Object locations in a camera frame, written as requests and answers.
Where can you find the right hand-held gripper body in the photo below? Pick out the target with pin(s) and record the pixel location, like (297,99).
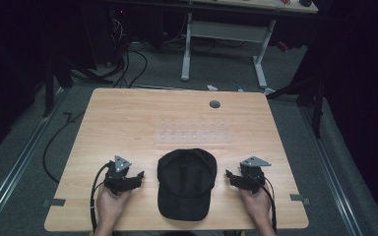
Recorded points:
(253,175)

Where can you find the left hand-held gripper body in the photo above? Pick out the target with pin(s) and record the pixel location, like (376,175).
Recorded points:
(118,173)

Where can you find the black baseball cap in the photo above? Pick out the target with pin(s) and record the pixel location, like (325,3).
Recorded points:
(185,183)

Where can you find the person's right hand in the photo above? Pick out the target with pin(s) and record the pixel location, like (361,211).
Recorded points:
(258,205)

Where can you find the person's left hand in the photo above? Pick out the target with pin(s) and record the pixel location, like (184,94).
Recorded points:
(110,206)

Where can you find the grey tape piece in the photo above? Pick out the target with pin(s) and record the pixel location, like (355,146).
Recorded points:
(55,202)
(299,198)

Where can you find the dark round table grommet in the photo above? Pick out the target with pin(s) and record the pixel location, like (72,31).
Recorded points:
(214,104)

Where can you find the black metal stand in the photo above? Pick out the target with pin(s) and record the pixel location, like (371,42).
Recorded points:
(316,105)
(49,88)

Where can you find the red object under desk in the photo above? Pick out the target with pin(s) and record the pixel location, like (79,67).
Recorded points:
(283,46)

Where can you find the desk with white legs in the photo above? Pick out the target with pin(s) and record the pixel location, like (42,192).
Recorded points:
(229,31)

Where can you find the black object on desk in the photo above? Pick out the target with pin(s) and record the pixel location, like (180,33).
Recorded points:
(305,2)

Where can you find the metal floor rail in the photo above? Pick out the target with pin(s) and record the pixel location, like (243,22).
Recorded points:
(16,167)
(333,177)

